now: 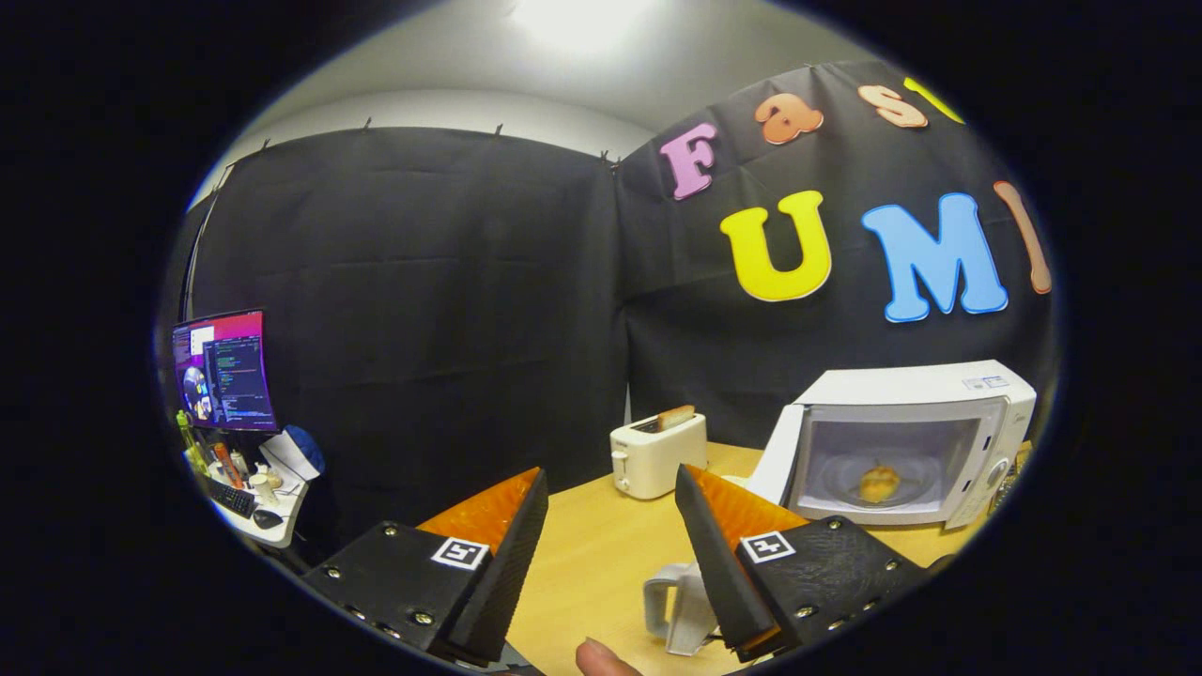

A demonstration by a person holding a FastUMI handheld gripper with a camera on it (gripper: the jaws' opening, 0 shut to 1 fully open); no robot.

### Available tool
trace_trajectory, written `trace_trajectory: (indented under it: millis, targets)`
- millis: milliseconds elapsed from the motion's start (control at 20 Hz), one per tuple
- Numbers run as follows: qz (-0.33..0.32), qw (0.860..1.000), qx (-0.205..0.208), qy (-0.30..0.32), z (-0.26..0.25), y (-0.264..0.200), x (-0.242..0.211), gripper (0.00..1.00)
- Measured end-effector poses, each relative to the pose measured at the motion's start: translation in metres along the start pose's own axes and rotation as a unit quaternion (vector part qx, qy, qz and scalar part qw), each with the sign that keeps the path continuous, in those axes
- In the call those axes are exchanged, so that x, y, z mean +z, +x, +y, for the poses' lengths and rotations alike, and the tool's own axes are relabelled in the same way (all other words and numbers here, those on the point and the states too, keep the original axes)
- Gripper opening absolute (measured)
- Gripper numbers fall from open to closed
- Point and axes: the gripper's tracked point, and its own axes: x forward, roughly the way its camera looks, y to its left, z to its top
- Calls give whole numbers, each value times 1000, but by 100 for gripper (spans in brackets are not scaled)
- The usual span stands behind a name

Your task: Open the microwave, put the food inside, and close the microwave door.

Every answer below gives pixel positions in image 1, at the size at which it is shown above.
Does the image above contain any black backdrop cloth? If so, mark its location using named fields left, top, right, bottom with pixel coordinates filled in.
left=155, top=61, right=1057, bottom=555

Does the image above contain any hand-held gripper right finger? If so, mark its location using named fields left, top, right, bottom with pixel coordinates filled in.
left=673, top=463, right=932, bottom=663

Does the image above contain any white microwave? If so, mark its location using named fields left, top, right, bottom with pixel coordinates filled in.
left=643, top=361, right=1039, bottom=655

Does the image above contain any blue and white cap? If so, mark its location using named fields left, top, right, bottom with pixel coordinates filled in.
left=258, top=424, right=327, bottom=484

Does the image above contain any cream white toaster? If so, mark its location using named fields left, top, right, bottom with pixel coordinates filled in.
left=609, top=413, right=708, bottom=500

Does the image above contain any golden bread bun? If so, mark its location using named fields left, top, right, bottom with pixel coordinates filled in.
left=858, top=464, right=902, bottom=504

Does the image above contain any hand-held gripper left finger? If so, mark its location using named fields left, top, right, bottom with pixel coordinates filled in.
left=300, top=467, right=550, bottom=666

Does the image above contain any computer monitor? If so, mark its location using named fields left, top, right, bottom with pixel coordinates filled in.
left=172, top=310, right=279, bottom=433

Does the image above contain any black keyboard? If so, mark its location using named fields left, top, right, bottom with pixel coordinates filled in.
left=202, top=474, right=259, bottom=519

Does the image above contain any white cluttered desk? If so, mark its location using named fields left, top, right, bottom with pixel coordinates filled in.
left=183, top=441, right=311, bottom=550

